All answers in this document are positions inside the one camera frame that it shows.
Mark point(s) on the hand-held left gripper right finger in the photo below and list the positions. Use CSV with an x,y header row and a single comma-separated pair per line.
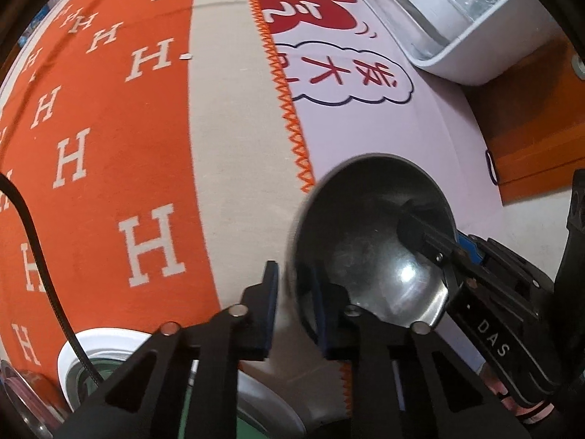
x,y
321,315

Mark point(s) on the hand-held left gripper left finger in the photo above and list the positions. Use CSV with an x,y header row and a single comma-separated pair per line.
x,y
269,292

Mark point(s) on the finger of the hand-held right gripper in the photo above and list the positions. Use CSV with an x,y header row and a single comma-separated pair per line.
x,y
468,249
416,233

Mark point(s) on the round steel bowl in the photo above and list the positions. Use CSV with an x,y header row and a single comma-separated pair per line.
x,y
365,247

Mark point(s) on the green plate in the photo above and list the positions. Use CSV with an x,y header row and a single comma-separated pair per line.
x,y
103,372

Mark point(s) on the white plate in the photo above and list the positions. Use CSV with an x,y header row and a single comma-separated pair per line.
x,y
68,361

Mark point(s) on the steel bowl with pink reflection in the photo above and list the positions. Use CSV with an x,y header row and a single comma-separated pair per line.
x,y
27,418

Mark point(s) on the person's right hand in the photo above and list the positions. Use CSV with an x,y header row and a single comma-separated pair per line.
x,y
530,414

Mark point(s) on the white bottle sterilizer appliance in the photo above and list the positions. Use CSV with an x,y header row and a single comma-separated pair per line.
x,y
480,50

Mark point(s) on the orange letter-print blanket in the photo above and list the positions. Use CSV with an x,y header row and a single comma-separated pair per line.
x,y
137,146

